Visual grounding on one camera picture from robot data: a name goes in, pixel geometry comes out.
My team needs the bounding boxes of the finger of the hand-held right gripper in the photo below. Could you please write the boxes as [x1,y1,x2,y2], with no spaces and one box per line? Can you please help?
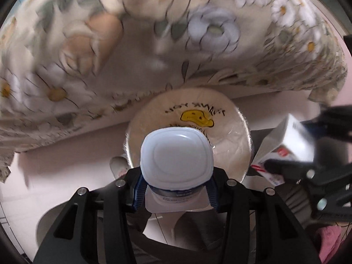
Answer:
[301,104,352,141]
[264,158,321,184]

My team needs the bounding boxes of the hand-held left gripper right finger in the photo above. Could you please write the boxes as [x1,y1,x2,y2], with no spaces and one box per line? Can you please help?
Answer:
[205,168,322,264]

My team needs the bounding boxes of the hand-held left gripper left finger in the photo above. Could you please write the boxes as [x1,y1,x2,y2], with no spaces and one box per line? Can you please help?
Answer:
[33,168,146,264]

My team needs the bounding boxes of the white carton with red print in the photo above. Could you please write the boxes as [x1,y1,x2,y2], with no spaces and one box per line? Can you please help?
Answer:
[250,114,315,186]

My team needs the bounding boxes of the white yogurt cup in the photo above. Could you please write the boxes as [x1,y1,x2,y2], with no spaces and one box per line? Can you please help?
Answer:
[140,128,213,213]

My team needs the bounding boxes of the white bin with duck print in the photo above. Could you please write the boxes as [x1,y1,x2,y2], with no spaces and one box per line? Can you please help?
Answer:
[125,88,252,183]

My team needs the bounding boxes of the person's foot in slipper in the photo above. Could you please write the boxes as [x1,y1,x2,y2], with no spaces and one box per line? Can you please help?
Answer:
[109,156,132,180]

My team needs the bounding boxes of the person's dark trousers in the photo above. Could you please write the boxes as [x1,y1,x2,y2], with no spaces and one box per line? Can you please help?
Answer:
[125,181,317,264]

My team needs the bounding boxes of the pink cloth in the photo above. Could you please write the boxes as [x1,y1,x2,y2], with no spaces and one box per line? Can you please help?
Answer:
[316,225,343,264]

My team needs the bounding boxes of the bed with floral sheet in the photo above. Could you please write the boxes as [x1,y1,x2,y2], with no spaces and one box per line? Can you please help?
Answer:
[0,0,348,183]

